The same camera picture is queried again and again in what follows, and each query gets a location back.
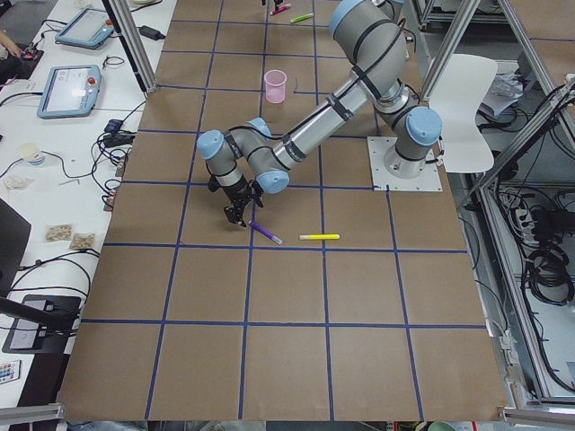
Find aluminium frame post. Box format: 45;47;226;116
102;0;157;94

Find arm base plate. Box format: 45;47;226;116
367;136;443;193

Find black power adapter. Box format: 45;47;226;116
138;25;165;40

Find green pen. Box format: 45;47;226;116
290;13;314;24

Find white chair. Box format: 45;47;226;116
429;54;498;173

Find pink mesh cup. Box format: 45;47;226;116
263;69;288;104

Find purple pen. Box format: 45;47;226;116
248;220;283;245

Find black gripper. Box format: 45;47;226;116
208;174;263;227

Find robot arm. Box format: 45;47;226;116
197;1;442;226

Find yellow pen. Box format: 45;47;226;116
298;233;341;241

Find pink pen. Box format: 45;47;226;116
270;4;291;16

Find blue teach pendant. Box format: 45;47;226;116
37;65;102;119
55;8;114;49

